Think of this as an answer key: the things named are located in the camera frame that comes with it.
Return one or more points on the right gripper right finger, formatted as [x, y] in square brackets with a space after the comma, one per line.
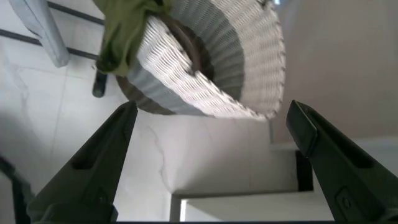
[348, 180]

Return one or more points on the green long-sleeved shirt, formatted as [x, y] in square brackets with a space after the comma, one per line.
[121, 34]

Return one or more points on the pale grey shorts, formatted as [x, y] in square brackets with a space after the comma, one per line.
[43, 28]

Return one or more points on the white laundry basket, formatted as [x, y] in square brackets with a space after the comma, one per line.
[192, 77]

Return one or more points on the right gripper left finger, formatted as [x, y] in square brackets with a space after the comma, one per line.
[84, 186]

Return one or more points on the black clothes rack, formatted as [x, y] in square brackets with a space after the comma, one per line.
[99, 84]

